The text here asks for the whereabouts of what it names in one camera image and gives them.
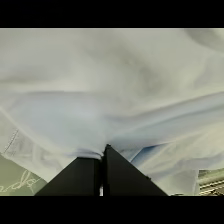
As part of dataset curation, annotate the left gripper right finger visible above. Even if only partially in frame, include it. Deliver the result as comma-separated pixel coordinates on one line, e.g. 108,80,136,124
102,143,169,197

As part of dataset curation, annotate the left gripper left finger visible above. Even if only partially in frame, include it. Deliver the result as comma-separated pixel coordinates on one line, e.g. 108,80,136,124
34,156,103,197

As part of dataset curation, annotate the light blue shirt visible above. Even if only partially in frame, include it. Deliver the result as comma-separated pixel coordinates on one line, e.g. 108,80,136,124
0,28,224,197

